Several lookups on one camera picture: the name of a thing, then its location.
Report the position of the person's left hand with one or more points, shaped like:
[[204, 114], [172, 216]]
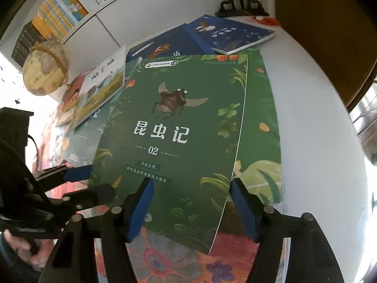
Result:
[[36, 258]]

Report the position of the dark blue book with bird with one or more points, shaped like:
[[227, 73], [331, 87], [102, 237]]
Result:
[[229, 34]]

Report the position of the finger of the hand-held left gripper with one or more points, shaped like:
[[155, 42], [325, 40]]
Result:
[[78, 172], [91, 196]]

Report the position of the floral mat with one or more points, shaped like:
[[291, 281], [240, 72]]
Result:
[[176, 259]]

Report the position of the antique style globe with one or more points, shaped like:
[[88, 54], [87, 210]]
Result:
[[45, 67]]

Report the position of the white bookshelf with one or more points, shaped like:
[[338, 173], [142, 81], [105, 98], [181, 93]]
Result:
[[117, 23]]

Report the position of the white book with rabbits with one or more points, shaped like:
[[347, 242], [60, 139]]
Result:
[[100, 85]]

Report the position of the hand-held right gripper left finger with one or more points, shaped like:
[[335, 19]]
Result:
[[141, 209]]

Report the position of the wooden cabinet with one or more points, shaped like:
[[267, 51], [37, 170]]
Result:
[[324, 35]]

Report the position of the green book with beetle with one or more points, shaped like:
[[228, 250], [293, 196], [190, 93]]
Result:
[[176, 141]]

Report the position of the red book with robed man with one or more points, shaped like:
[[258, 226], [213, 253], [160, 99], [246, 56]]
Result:
[[73, 94]]

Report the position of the person's left forearm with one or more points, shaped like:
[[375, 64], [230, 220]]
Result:
[[8, 263]]

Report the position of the row of black and yellow books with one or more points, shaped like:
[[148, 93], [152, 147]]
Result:
[[53, 14]]

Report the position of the green book with yellow insect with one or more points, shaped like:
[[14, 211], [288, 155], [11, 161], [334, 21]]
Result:
[[259, 141]]

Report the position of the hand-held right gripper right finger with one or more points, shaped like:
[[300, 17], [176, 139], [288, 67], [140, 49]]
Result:
[[243, 209]]

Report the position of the thick dark blue book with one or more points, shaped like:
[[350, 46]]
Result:
[[165, 42]]

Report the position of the red tassel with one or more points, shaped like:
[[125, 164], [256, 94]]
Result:
[[262, 20]]

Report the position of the black wall decals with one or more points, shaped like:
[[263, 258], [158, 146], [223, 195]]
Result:
[[17, 101]]

